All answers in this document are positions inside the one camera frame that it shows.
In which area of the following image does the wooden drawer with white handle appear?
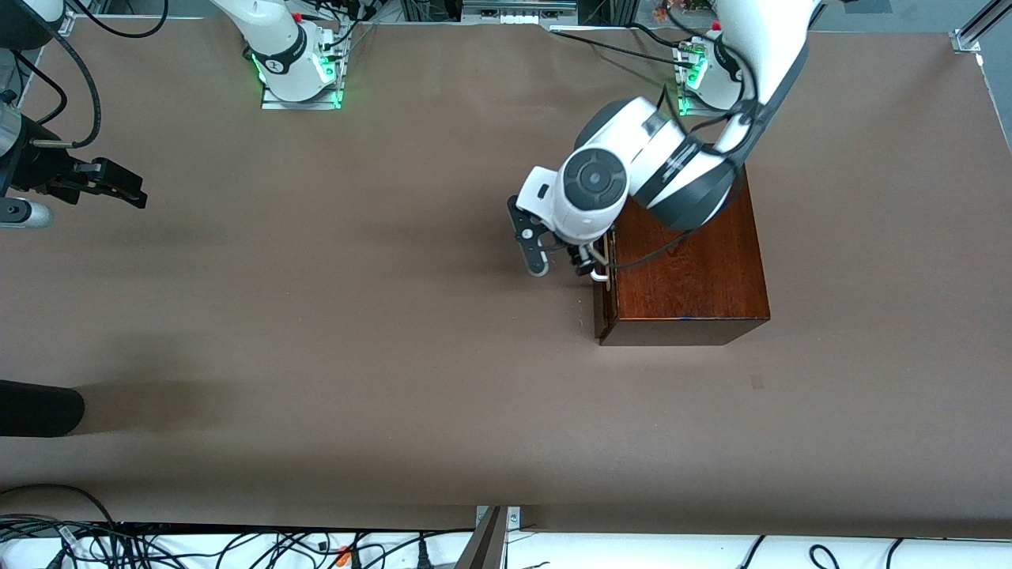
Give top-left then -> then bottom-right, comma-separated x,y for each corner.
589,237 -> 616,341

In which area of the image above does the dark wooden drawer cabinet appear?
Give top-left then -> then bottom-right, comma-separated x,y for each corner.
595,162 -> 772,347

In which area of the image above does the brown table cover sheet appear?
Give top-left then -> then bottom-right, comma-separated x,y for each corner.
0,16 -> 1012,540

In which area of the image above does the black padded cylinder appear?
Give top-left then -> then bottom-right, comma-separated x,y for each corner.
0,379 -> 85,438

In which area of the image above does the white power strip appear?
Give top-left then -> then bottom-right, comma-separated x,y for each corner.
461,0 -> 580,26

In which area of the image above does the grey metal strut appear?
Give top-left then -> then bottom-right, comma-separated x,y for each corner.
455,506 -> 508,569

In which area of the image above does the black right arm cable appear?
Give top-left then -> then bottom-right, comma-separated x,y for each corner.
12,0 -> 104,151

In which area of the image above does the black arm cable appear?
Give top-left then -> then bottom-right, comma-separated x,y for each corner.
613,43 -> 811,273
12,0 -> 104,151

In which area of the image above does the black hanging cable loop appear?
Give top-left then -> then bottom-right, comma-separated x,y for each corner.
67,0 -> 168,40

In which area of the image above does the aluminium frame bar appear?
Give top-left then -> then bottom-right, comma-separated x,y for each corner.
47,0 -> 108,34

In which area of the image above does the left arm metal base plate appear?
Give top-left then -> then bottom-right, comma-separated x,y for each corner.
676,43 -> 762,118

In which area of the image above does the long black table cable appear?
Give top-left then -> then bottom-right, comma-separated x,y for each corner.
548,26 -> 697,68

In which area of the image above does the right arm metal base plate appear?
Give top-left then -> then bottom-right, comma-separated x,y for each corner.
261,24 -> 345,111

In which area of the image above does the short black table cable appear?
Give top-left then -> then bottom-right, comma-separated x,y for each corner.
629,22 -> 687,50

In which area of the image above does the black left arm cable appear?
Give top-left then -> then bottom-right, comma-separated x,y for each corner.
613,43 -> 811,273

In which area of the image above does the silver corner bracket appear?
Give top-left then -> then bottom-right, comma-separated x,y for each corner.
474,506 -> 523,546

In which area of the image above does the thin black cable loop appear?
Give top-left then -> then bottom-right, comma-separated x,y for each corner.
0,484 -> 119,529

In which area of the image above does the grey braided cable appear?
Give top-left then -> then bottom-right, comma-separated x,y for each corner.
0,514 -> 76,546

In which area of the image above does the aluminium profile rail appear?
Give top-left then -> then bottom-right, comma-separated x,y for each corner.
951,0 -> 1012,56

